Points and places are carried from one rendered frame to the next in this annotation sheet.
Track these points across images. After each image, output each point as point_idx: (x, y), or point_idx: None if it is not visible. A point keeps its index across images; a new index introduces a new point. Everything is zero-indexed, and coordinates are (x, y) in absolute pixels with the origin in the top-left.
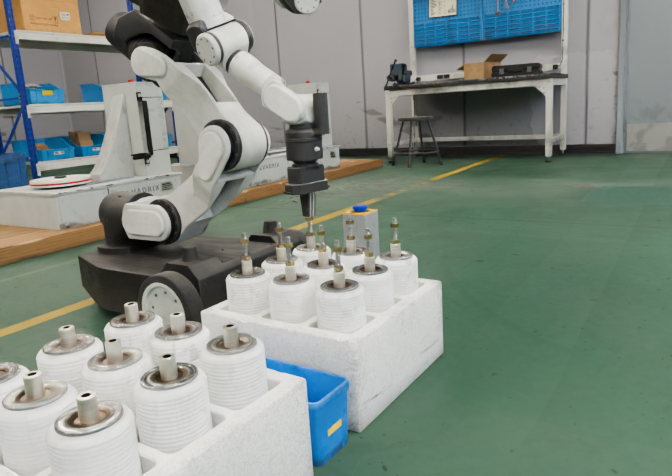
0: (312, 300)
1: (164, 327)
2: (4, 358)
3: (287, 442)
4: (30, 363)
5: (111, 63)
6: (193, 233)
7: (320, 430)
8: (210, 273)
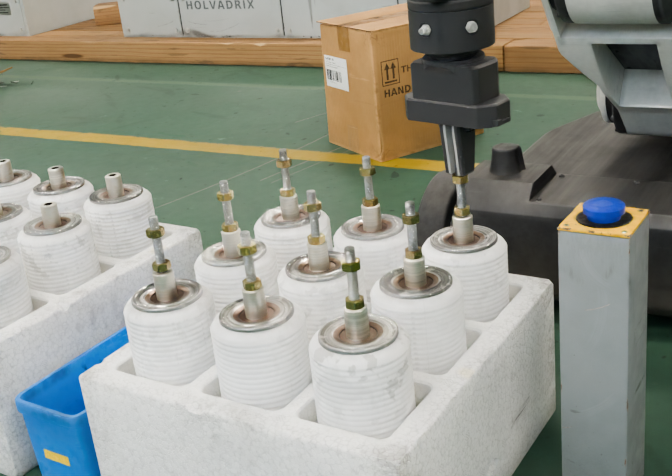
0: (217, 302)
1: (68, 214)
2: (415, 198)
3: None
4: (398, 216)
5: None
6: (662, 129)
7: (30, 437)
8: (487, 206)
